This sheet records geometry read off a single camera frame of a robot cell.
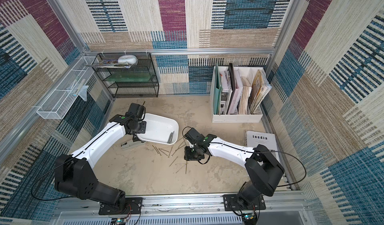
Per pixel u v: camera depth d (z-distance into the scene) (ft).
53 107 2.30
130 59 2.93
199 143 2.08
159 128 3.20
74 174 1.38
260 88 2.93
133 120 2.04
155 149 3.05
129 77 3.12
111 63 3.03
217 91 2.69
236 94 2.79
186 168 2.80
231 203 2.40
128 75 3.44
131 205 2.39
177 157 2.94
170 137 3.16
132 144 3.01
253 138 3.05
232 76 2.99
